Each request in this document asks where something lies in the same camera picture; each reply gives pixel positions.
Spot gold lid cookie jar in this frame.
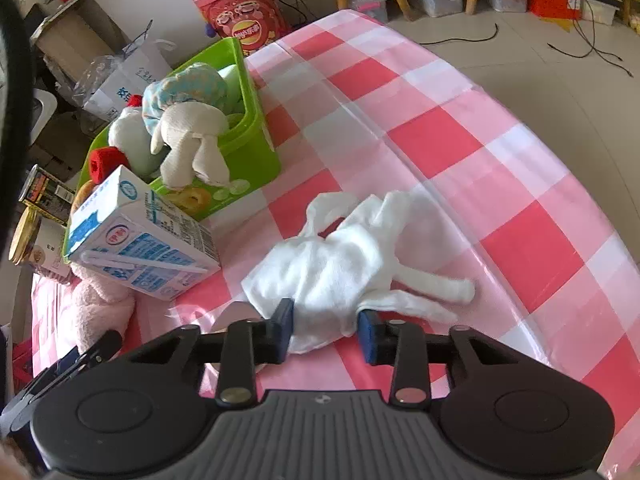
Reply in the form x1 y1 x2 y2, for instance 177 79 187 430
9 205 73 281

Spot red box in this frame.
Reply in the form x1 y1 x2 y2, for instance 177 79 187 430
527 0 583 21

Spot beige plush toy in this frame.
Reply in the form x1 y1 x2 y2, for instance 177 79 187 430
150 102 231 186

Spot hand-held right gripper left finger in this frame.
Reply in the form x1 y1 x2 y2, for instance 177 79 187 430
117 298 296 407

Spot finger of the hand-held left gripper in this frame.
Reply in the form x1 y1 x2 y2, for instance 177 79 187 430
0 330 123 431

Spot red stool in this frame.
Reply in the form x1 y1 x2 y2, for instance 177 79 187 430
10 337 36 401

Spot red knitted hat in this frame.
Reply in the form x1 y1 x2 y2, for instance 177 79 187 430
89 146 132 183

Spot pink plush rabbit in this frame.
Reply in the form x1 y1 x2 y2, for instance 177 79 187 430
70 262 137 361

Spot blue and white milk carton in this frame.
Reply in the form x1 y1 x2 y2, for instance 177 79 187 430
66 165 222 302

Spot clear plastic bag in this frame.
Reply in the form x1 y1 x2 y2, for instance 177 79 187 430
50 52 121 111

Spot small orange plush toy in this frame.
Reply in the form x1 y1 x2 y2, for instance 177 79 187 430
70 180 98 213

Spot white cloth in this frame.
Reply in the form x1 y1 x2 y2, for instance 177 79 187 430
241 191 476 353

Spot white shopping bag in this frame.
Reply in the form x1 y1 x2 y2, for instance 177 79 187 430
82 40 173 123

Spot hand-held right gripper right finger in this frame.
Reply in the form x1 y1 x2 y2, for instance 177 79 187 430
357 309 526 407

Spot black floor cable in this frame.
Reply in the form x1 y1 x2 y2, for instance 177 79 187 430
417 22 500 46

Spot tangled black cables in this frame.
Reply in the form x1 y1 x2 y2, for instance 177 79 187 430
547 0 640 78

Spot clear storage box pink contents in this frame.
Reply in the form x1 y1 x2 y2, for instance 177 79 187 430
347 0 393 23

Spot wooden desk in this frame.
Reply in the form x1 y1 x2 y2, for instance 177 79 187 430
10 0 116 68

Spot red chip bucket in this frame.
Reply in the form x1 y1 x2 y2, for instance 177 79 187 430
194 0 291 58

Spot green plastic bin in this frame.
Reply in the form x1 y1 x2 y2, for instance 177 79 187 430
62 36 282 261

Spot pink checked tablecloth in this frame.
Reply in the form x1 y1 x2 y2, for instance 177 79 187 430
30 7 640 480

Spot dark yellow drink can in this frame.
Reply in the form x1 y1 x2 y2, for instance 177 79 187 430
20 165 76 226

